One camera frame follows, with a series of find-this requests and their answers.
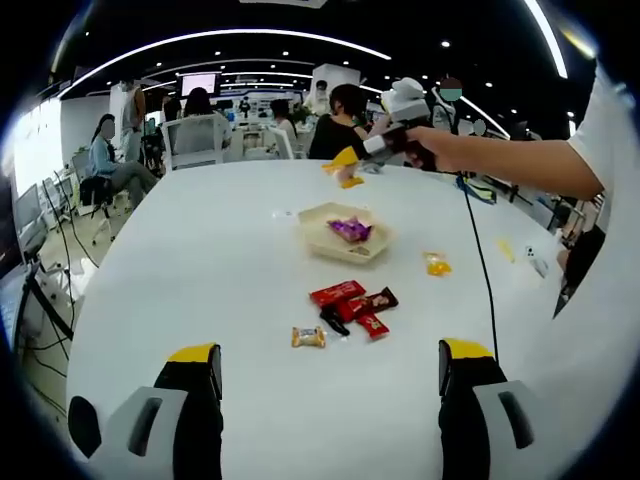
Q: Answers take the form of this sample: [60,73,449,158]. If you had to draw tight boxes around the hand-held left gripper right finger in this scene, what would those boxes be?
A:
[438,338,556,480]

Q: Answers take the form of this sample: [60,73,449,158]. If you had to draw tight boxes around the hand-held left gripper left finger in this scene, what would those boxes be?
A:
[102,342,225,480]

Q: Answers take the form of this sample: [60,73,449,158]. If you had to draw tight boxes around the long yellow food packet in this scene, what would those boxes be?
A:
[321,158,366,190]

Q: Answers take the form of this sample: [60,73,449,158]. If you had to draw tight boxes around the beige hexagonal container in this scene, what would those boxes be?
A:
[298,201,392,264]

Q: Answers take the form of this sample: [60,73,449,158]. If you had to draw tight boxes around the small red food packet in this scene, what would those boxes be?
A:
[355,313,390,341]

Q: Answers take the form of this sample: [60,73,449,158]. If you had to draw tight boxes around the large red food packet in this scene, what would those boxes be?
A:
[308,279,368,309]

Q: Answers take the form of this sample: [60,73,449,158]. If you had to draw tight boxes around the dark brown food packet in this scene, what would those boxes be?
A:
[344,286,400,321]

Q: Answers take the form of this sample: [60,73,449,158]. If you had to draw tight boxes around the orange food packet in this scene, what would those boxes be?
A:
[291,325,327,350]

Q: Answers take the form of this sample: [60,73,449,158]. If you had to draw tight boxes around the black food packet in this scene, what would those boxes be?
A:
[319,305,351,336]

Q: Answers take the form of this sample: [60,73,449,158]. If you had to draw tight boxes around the person's right hand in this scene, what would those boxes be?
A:
[404,124,459,172]

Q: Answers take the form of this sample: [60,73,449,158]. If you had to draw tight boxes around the small black object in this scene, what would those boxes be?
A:
[67,394,104,460]

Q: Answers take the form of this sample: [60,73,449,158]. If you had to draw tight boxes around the white office chair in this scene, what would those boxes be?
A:
[162,113,226,171]
[239,127,295,161]

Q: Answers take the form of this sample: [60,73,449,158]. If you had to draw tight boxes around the white ceiling light strip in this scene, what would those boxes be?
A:
[524,0,570,80]

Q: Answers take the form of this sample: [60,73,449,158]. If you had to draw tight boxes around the white smartphone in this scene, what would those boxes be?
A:
[523,244,551,279]

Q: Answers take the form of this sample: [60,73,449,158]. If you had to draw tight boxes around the curved ceiling light strip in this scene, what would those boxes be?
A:
[64,28,392,96]

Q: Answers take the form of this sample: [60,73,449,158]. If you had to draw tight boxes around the person's white shirt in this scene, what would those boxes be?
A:
[552,59,640,480]

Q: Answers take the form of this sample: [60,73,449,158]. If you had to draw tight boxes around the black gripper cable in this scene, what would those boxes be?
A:
[455,171,502,365]

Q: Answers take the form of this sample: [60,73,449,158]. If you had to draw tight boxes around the lit wall screen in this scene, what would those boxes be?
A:
[180,73,221,99]

